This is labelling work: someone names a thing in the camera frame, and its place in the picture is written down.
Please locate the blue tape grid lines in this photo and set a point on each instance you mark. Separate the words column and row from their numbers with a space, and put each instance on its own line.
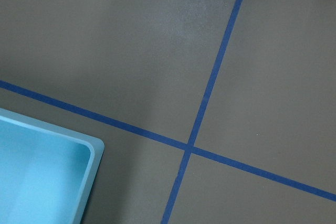
column 189, row 147

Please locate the light blue plastic bin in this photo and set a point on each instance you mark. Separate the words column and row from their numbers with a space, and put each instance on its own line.
column 47, row 171

